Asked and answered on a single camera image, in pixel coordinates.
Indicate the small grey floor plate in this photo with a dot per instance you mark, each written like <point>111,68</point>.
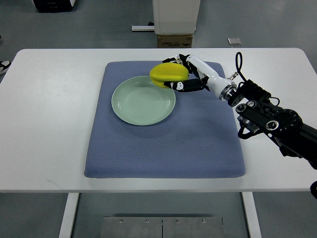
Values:
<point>234,41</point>

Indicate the right white table leg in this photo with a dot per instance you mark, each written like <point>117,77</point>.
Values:
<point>251,215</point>

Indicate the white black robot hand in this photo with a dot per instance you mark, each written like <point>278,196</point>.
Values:
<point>206,78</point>

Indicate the grey metal base plate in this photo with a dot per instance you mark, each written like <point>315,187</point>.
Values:
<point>162,227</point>

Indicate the yellow starfruit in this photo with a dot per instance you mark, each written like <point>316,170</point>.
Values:
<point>168,72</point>

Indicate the blue quilted mat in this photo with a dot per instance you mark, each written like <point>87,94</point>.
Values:
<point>198,140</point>

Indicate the white floor bar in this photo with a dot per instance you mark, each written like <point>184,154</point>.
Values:
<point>142,28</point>

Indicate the white table leg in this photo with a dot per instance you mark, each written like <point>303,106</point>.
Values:
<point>251,215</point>
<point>69,215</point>

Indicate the brown cardboard box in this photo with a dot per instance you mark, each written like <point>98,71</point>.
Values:
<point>174,41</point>

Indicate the white cabinet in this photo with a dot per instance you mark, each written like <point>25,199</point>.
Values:
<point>175,16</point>

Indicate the black white shoe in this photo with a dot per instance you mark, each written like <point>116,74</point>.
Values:
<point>4,66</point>

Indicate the black white wheeled base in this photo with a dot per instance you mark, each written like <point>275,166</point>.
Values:
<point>54,5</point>

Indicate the light green plate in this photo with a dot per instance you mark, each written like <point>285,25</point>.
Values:
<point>138,101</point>

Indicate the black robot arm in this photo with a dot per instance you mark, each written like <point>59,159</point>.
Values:
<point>257,114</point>

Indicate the left white table leg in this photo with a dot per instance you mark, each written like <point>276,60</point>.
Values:
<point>69,215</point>

